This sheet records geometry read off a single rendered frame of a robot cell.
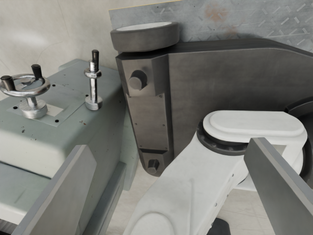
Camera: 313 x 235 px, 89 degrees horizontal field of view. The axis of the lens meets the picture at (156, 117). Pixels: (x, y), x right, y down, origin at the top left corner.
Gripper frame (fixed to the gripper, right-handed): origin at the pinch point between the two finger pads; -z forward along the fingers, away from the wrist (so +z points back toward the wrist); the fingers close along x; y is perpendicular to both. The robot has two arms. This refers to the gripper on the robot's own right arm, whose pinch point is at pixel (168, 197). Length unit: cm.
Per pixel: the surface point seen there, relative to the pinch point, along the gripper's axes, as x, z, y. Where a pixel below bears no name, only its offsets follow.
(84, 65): 45, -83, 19
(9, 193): 50, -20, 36
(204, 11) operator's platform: -13, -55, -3
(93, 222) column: 50, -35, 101
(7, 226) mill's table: 56, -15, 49
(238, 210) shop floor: -72, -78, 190
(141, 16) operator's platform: 7, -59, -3
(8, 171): 55, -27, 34
